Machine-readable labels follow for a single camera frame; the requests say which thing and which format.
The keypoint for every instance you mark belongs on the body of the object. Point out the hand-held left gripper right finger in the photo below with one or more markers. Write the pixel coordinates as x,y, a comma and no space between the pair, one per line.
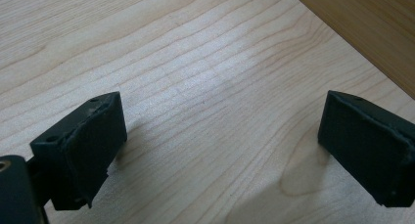
368,152

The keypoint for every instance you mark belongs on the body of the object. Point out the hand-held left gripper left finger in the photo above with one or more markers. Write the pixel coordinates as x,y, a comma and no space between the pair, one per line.
81,152

